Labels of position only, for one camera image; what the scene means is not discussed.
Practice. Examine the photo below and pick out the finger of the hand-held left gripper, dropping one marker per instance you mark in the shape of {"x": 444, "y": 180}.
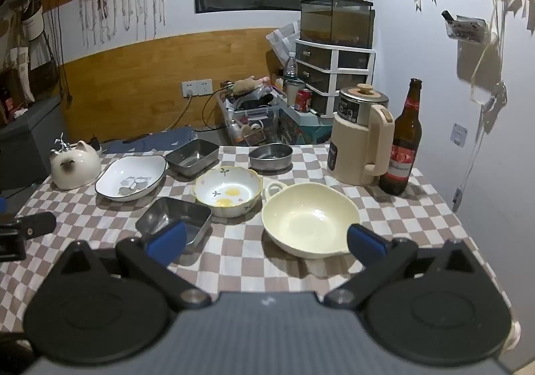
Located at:
{"x": 1, "y": 205}
{"x": 33, "y": 225}

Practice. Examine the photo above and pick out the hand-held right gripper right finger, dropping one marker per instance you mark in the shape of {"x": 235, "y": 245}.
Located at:
{"x": 364, "y": 244}

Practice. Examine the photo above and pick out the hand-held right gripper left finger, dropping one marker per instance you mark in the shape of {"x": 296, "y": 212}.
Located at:
{"x": 167, "y": 242}

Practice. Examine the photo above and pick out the steel rectangular container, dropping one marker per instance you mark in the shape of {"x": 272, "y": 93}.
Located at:
{"x": 196, "y": 161}
{"x": 167, "y": 212}

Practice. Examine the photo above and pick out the flower print bowl yellow rim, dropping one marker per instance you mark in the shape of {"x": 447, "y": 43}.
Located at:
{"x": 228, "y": 191}

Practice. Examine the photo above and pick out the white bowl with blue rim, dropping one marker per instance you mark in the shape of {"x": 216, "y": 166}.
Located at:
{"x": 125, "y": 170}

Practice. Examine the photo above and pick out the round steel bowl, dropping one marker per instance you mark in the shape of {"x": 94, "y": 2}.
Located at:
{"x": 271, "y": 164}

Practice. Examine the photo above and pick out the brown white checkered tablecloth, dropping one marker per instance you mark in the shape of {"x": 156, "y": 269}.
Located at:
{"x": 234, "y": 262}

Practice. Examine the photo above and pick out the grey storage box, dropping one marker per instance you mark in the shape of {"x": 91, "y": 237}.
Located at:
{"x": 29, "y": 141}

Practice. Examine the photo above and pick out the white cat-shaped ceramic jar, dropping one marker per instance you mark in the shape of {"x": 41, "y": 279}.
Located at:
{"x": 77, "y": 168}

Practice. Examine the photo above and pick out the black charger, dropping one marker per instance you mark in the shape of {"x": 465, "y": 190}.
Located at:
{"x": 95, "y": 144}

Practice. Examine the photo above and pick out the cream electric soy milk maker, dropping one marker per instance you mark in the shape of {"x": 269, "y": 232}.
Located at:
{"x": 355, "y": 141}

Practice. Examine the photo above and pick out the brown beer bottle red label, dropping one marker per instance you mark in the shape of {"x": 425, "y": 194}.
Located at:
{"x": 403, "y": 136}

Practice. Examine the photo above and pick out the teal patterned box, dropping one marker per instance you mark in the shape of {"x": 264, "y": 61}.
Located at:
{"x": 305, "y": 128}

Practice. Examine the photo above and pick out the clear plastic storage box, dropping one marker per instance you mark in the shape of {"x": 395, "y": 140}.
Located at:
{"x": 250, "y": 124}

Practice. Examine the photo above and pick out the red drink can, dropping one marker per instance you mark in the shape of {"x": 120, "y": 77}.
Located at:
{"x": 304, "y": 101}

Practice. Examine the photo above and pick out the white tin can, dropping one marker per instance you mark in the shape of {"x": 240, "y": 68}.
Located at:
{"x": 294, "y": 95}

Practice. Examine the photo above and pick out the brown plush toy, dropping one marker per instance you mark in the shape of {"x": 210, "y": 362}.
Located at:
{"x": 244, "y": 85}

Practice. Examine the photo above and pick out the white plastic drawer unit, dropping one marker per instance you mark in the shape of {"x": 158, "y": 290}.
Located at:
{"x": 334, "y": 65}

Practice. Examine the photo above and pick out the white hanging pot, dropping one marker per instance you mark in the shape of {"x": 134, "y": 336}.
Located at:
{"x": 32, "y": 21}

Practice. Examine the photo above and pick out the clear plastic water bottle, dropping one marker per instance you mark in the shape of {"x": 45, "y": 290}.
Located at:
{"x": 290, "y": 72}

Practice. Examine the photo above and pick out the white paper sheets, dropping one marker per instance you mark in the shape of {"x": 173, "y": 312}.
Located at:
{"x": 284, "y": 40}

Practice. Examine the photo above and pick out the dark glass fish tank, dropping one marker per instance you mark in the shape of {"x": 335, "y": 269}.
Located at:
{"x": 334, "y": 19}

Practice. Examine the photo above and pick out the white wall switch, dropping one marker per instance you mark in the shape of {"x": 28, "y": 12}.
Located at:
{"x": 459, "y": 134}

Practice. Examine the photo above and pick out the white wall socket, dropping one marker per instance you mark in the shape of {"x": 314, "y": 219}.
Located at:
{"x": 196, "y": 88}

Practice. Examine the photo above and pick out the clear wall-mounted holder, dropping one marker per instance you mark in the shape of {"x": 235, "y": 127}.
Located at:
{"x": 466, "y": 28}

